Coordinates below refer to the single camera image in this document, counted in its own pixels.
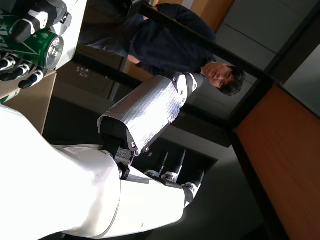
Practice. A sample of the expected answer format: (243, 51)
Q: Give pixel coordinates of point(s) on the person in dark sweater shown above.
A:
(170, 47)

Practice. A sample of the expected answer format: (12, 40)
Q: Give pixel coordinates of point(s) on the green Chilsung cider can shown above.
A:
(8, 98)
(40, 45)

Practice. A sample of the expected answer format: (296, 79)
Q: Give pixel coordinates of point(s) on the cardboard box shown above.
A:
(32, 107)

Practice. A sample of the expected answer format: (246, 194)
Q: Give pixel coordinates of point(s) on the orange wooden wall panel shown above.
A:
(282, 150)

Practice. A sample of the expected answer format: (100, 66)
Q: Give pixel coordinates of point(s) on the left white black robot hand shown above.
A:
(72, 25)

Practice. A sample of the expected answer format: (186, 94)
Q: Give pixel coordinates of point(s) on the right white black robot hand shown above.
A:
(62, 187)

